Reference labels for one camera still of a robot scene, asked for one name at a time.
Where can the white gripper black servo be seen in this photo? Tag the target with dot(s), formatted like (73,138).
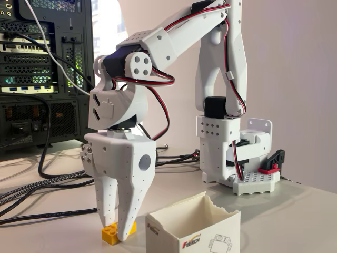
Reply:
(119,158)

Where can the yellow toy brick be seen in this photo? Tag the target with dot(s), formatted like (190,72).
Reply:
(109,234)

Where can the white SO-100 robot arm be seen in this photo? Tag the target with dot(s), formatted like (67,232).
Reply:
(184,34)

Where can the white Feetech cardboard box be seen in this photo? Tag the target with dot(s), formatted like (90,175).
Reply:
(223,226)

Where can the black computer tower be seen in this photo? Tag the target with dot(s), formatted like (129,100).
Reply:
(73,118)

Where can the black red table clamp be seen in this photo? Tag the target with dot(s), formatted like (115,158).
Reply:
(276,158)

